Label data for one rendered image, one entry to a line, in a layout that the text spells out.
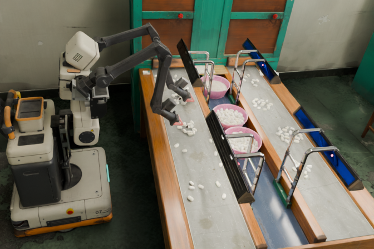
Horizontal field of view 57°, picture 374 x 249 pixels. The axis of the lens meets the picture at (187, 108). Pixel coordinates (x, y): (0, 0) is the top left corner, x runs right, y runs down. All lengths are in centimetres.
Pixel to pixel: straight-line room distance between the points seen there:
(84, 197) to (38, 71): 179
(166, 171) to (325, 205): 93
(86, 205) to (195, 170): 86
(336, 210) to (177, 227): 91
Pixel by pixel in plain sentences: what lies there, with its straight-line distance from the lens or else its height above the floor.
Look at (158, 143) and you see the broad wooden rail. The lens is 225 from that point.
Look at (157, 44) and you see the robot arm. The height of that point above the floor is 143.
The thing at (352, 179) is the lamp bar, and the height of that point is 109.
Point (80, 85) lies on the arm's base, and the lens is 200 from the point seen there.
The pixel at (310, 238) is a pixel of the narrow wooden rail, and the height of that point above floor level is 71.
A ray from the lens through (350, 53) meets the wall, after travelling 523.
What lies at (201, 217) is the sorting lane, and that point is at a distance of 192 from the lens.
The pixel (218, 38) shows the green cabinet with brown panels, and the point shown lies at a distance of 308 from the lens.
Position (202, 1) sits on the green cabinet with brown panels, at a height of 135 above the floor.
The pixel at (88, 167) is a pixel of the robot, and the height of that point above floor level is 28.
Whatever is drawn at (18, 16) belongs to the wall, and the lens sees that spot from 374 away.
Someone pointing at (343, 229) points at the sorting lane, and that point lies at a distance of 212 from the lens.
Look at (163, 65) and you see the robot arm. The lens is 200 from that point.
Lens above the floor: 226
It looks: 36 degrees down
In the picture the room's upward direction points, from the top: 6 degrees clockwise
